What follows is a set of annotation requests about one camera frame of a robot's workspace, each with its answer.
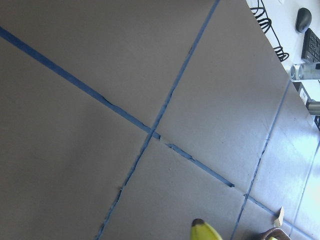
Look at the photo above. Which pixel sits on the paper basket tag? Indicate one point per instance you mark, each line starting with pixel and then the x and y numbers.
pixel 278 222

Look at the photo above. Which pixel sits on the brown wicker basket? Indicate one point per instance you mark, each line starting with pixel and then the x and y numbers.
pixel 273 233

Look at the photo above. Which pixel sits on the clear plastic bottle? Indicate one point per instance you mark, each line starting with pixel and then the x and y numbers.
pixel 305 71

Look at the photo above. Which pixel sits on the steel cup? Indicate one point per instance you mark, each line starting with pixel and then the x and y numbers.
pixel 313 108

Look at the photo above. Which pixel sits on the black keyboard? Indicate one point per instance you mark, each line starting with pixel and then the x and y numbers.
pixel 311 47

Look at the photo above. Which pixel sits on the black computer mouse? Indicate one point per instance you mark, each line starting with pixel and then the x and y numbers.
pixel 303 20

